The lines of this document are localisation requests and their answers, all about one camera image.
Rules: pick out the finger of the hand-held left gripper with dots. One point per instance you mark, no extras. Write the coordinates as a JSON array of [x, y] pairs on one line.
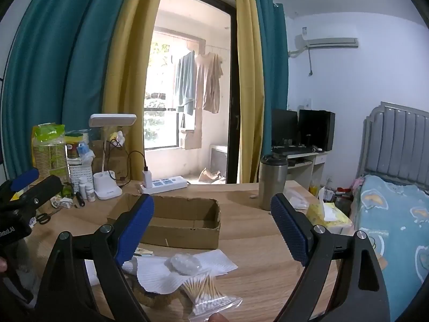
[[43, 187], [25, 178]]

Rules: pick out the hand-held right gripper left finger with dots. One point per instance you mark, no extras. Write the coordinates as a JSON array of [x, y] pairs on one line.
[[134, 228]]

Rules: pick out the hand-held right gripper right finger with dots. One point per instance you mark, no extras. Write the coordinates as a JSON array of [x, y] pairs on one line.
[[291, 231]]

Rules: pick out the brown cardboard box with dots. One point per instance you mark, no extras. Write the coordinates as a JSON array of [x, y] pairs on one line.
[[187, 238]]

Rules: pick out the white disposable face towel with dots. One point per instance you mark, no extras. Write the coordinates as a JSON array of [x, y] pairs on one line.
[[157, 278]]

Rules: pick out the clear bag of cotton pads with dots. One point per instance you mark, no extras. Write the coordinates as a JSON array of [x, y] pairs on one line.
[[184, 264]]

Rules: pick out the bag of cotton swabs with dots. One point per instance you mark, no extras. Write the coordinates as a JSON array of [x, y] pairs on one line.
[[204, 295]]

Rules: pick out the person's left hand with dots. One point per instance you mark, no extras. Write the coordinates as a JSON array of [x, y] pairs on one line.
[[2, 265]]

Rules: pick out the black scissors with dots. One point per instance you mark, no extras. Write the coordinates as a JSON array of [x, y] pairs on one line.
[[43, 218]]

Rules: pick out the clear plastic bag white pads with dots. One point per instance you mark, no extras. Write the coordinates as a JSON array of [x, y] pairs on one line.
[[298, 199]]

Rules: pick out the green yellow snack bag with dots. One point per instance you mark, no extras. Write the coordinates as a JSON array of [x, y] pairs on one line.
[[48, 151]]

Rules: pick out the white perforated basket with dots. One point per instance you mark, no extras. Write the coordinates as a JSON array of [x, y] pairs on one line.
[[80, 174]]

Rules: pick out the small white bottle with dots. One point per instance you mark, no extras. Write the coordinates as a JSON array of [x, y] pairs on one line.
[[82, 186], [90, 193]]

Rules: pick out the yellow tissue pack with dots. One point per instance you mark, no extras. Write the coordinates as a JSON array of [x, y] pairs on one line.
[[330, 219]]

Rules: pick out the white desk lamp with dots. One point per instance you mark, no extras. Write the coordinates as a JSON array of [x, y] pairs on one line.
[[107, 187]]

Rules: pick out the stainless steel tumbler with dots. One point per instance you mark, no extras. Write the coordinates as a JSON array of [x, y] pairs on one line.
[[272, 184]]

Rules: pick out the can with yellow lid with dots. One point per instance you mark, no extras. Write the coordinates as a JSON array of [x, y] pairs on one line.
[[73, 146]]

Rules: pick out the white charger plug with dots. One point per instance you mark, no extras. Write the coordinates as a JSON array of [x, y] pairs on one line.
[[147, 178]]

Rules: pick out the white power strip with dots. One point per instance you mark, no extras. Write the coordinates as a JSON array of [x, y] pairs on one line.
[[167, 182]]

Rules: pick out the plain cardboard box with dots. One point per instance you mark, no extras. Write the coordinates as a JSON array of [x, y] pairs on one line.
[[117, 164]]

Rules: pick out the white computer desk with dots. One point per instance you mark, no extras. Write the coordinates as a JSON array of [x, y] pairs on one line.
[[316, 167]]

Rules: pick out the brown textured pad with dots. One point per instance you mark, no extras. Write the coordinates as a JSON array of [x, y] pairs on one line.
[[150, 300]]

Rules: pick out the black keyboard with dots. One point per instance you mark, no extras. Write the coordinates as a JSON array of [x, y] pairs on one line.
[[291, 150]]

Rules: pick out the black computer monitor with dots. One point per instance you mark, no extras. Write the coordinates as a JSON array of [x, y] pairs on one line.
[[316, 129], [284, 127]]

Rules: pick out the teal curtain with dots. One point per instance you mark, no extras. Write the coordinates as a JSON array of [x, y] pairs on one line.
[[50, 73], [274, 73]]

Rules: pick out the blue printed blanket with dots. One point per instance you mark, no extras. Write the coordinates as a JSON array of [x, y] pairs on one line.
[[398, 214]]

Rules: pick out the grey padded bed headboard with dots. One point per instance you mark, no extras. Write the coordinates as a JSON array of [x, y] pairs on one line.
[[398, 141]]

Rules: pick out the yellow curtain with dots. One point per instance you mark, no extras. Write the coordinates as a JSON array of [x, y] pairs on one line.
[[130, 73], [248, 90]]

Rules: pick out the grey-blue hanging shirt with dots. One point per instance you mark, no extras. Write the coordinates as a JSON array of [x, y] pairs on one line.
[[184, 80]]

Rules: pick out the beige hanging shirt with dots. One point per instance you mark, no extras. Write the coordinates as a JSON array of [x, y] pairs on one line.
[[207, 80]]

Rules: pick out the white air conditioner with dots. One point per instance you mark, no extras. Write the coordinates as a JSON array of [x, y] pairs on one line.
[[326, 42]]

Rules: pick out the black door frame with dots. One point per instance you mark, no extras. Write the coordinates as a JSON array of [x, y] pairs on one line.
[[233, 107]]

